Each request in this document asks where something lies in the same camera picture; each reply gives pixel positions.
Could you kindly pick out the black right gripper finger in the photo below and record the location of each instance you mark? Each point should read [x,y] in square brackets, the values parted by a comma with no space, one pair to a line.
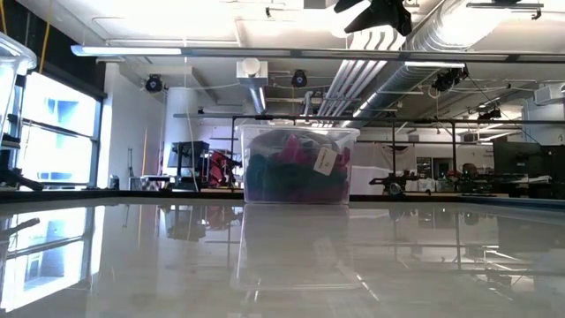
[348,4]
[384,18]

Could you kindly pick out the clear plastic storage bin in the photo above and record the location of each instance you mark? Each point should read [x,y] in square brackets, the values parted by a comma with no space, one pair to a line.
[13,57]
[300,128]

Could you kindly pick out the pink towel with tag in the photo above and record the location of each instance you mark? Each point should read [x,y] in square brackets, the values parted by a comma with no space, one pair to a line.
[296,152]

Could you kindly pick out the dark green towel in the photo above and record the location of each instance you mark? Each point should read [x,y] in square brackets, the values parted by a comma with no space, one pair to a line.
[287,183]

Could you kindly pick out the small black background robot arm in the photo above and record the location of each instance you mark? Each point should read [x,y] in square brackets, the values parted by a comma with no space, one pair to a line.
[393,179]

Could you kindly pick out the silver ceiling ducts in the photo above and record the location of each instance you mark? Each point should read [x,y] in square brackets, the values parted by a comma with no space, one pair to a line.
[353,79]

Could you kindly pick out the black round ceiling device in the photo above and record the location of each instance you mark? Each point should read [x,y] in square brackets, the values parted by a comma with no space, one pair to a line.
[153,83]
[299,78]

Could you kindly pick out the white cloth covered table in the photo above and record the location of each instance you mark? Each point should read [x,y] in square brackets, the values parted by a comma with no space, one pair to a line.
[371,168]

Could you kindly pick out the white ceiling box unit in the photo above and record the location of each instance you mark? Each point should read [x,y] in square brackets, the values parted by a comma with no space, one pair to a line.
[549,93]

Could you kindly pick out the black monitor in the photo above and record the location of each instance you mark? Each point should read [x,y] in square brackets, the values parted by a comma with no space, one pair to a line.
[512,156]

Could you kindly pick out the red object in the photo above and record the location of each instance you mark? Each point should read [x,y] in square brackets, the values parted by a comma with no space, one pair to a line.
[220,165]

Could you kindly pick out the black cart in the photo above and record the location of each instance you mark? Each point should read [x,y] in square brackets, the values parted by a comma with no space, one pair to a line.
[190,154]

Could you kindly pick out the grey canister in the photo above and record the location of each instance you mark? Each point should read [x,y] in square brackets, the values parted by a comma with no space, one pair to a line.
[114,182]

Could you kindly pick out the large window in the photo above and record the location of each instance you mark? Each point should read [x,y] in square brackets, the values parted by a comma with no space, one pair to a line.
[57,132]

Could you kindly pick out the aluminium frame beam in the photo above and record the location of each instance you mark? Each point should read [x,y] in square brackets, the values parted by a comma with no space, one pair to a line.
[309,54]

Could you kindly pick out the black metal rack frame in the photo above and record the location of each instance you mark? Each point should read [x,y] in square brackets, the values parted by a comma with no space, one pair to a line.
[397,119]

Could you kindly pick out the white duct box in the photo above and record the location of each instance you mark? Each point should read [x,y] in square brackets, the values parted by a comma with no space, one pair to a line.
[251,66]

